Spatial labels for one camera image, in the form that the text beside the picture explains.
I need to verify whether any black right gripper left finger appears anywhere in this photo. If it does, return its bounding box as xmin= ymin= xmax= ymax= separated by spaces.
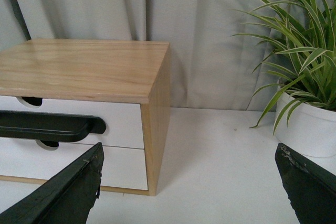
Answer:
xmin=1 ymin=143 xmax=104 ymax=223

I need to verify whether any green spider plant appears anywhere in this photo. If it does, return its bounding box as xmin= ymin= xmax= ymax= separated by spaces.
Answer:
xmin=248 ymin=0 xmax=335 ymax=131

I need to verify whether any white plant pot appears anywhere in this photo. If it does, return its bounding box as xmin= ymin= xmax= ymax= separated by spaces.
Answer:
xmin=274 ymin=92 xmax=335 ymax=157

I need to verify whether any grey curtain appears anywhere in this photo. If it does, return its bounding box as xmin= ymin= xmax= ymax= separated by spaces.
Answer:
xmin=1 ymin=0 xmax=279 ymax=111

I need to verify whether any black drawer handle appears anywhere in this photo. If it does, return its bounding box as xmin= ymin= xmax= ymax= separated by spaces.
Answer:
xmin=1 ymin=110 xmax=107 ymax=143

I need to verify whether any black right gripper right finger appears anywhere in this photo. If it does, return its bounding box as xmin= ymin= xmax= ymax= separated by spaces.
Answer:
xmin=275 ymin=143 xmax=335 ymax=223

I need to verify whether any white drawer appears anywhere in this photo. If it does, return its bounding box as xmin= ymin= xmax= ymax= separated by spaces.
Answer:
xmin=1 ymin=96 xmax=144 ymax=149
xmin=1 ymin=138 xmax=148 ymax=190

